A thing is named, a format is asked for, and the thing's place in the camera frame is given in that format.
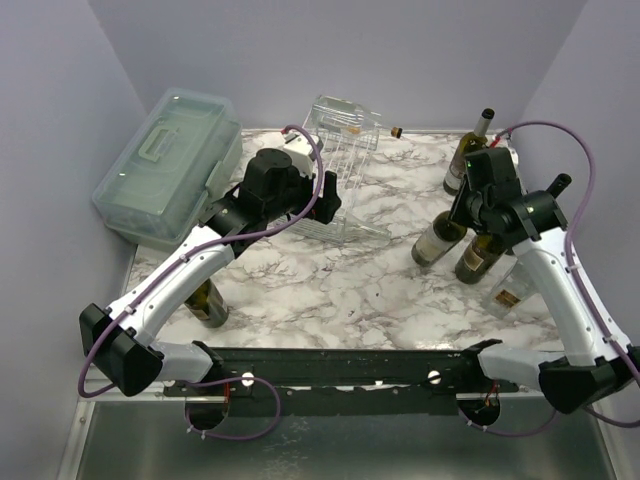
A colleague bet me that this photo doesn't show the translucent green storage box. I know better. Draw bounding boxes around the translucent green storage box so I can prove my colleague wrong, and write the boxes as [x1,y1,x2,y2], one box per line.
[92,88,242,251]

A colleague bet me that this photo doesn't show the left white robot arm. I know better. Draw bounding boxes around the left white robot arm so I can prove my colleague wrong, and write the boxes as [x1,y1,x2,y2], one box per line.
[77,143,341,398]

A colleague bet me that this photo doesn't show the green bottle far right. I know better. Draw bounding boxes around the green bottle far right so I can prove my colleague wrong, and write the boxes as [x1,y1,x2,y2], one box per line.
[546,173,572,199]

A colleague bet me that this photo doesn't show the green bottle under left arm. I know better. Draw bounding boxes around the green bottle under left arm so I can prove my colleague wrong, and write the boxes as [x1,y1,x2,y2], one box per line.
[185,279,229,328]

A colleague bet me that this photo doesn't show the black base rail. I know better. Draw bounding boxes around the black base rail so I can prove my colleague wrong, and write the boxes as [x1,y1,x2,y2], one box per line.
[164,347,518,417]

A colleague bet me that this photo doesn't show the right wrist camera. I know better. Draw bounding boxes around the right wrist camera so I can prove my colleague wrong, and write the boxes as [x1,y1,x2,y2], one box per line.
[493,132,519,166]

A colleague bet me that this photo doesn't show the green bottle silver neck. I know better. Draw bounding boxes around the green bottle silver neck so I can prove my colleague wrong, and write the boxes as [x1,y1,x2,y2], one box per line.
[443,108,495,196]

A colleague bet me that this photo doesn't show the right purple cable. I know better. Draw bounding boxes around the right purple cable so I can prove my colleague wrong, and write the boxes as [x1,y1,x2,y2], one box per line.
[459,119,640,436]

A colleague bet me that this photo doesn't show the green bottle brown label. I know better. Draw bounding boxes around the green bottle brown label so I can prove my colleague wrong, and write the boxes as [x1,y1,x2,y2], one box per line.
[454,234,506,285]

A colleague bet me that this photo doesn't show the clear bottle on rack top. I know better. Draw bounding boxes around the clear bottle on rack top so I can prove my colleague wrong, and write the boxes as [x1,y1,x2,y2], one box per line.
[305,95,404,139]

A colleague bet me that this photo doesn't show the green bottle white label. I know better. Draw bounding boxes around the green bottle white label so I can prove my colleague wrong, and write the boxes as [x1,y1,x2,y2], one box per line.
[411,210,467,268]

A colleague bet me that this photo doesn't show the clear square liquor bottle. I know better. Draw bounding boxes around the clear square liquor bottle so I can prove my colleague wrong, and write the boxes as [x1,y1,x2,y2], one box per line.
[481,261,538,318]

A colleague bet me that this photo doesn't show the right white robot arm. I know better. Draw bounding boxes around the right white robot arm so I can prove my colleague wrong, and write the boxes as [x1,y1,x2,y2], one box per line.
[450,148,639,414]

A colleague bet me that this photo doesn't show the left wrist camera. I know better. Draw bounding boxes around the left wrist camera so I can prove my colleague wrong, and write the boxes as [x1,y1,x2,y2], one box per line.
[279,130,316,178]

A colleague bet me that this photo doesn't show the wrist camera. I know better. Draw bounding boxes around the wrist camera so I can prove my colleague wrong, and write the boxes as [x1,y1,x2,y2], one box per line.
[279,130,316,178]
[493,132,519,166]

